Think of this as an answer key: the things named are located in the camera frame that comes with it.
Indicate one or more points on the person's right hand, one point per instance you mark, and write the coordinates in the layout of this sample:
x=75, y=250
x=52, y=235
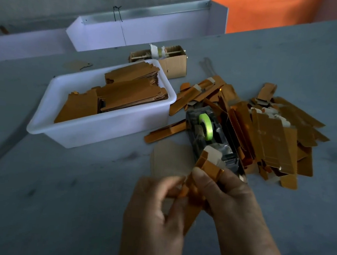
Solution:
x=242, y=225

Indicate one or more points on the person's left hand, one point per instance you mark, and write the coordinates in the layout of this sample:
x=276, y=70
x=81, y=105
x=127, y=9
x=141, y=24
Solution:
x=153, y=228

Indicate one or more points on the pile of beige blanks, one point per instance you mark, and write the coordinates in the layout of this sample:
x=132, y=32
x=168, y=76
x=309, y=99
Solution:
x=171, y=159

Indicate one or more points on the pile of gold boxes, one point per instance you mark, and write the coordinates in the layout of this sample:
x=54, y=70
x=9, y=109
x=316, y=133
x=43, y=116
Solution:
x=274, y=136

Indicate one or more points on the gold cartons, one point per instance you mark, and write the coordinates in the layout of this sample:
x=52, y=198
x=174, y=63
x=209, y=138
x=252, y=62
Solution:
x=133, y=91

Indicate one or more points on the black tape dispenser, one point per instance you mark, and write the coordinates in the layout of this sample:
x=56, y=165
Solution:
x=196, y=137

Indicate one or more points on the green tape roll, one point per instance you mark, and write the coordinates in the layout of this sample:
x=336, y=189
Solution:
x=206, y=126

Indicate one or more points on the white plastic bin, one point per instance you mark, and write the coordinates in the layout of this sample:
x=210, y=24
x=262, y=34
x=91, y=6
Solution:
x=96, y=132

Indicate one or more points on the small cardboard box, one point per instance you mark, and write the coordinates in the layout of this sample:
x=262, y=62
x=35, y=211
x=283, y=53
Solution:
x=177, y=67

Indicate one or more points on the long white tray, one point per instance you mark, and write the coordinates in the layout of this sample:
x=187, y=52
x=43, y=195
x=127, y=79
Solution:
x=175, y=23
x=25, y=47

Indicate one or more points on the orange tray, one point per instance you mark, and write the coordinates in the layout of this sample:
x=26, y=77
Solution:
x=280, y=15

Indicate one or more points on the small brown object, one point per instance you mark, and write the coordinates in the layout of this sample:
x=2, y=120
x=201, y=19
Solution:
x=4, y=29

